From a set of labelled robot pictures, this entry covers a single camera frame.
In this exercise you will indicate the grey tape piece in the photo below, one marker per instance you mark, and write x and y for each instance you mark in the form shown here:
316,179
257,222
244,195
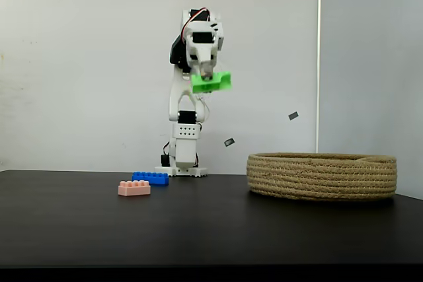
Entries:
293,116
229,142

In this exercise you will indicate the blue lego block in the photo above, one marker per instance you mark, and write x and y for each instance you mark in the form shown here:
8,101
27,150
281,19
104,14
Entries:
151,178

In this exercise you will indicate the pink lego block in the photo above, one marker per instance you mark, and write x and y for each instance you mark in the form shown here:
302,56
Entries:
134,189

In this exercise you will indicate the green lego block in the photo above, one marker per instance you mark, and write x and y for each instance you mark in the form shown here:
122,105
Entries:
218,84

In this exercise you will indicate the white vertical wall trim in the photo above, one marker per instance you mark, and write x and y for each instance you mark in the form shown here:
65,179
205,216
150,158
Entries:
319,57

